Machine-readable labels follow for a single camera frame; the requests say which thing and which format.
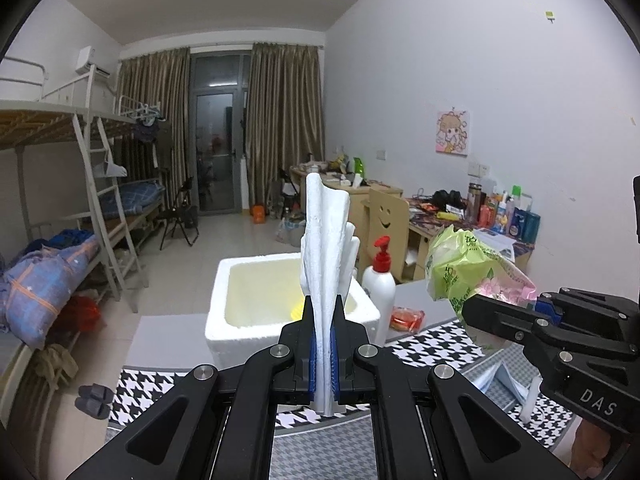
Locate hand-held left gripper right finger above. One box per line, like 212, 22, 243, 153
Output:
331, 295, 581, 480

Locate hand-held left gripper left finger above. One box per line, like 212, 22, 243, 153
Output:
65, 304, 318, 480

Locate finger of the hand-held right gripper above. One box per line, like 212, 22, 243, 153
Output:
534, 286, 634, 334
461, 293, 577, 367

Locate green plastic bag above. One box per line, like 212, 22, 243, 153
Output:
425, 225, 539, 357

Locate white foam box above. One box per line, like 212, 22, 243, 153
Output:
204, 252, 382, 369

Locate white foam net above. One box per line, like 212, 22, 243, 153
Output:
300, 172, 361, 417

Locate person's right hand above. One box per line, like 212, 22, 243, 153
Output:
570, 420, 624, 480

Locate houndstooth tablecloth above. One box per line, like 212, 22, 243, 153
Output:
106, 319, 587, 480

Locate white pump bottle red cap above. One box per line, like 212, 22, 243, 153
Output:
361, 236, 397, 346

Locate printed paper sheets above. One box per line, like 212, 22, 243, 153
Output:
472, 227, 516, 261

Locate red snack packet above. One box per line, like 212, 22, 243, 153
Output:
390, 306, 426, 334

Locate tall white bottle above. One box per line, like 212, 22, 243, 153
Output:
497, 190, 511, 234

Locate wooden desk with printed cover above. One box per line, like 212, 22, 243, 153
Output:
404, 196, 542, 282

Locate dark thermos flask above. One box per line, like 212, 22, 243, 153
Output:
467, 182, 483, 221

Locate wooden chair with smiley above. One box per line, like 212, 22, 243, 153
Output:
361, 185, 409, 284

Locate light wooden desk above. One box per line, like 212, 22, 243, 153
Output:
291, 165, 404, 261

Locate black folding chair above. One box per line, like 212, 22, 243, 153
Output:
159, 176, 201, 251

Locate dark grey slipper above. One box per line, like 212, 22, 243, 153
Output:
75, 385, 103, 418
90, 384, 112, 420

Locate red bag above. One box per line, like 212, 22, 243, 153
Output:
65, 295, 99, 331

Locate blue plaid mattress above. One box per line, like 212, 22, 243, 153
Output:
100, 182, 166, 219

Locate brown curtain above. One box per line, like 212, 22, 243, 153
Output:
248, 41, 327, 209
117, 46, 192, 211

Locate glass balcony door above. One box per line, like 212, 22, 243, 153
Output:
190, 50, 251, 214

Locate white bed ladder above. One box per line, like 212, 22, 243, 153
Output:
74, 112, 142, 314

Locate yellowish cloth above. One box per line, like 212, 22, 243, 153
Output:
32, 345, 79, 391

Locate dark blue cloth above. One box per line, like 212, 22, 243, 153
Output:
55, 229, 96, 248

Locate blue plaid quilt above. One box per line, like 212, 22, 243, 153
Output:
2, 234, 102, 351

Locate dark hanging clothes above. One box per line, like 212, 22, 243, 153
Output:
132, 119, 159, 144

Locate white metal bunk bed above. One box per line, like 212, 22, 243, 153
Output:
0, 57, 151, 351
116, 94, 170, 221

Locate white air conditioner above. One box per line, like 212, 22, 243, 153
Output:
75, 46, 112, 79

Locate pink cartoon wall poster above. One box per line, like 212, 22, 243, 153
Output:
434, 108, 474, 156

